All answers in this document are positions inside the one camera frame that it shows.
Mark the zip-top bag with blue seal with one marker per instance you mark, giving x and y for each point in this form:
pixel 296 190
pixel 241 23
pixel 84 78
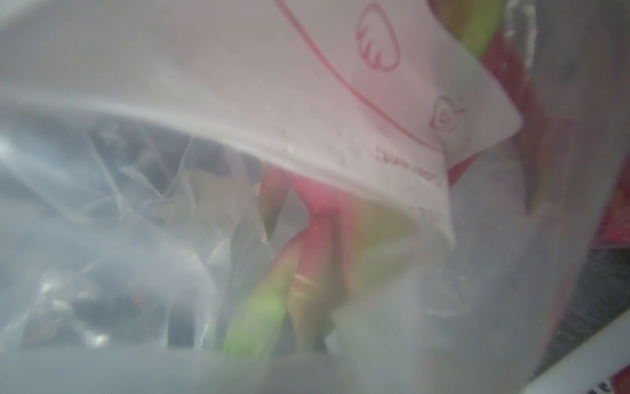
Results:
pixel 131 166

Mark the white perforated plastic basket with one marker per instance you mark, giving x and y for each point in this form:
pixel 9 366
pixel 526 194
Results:
pixel 599 365

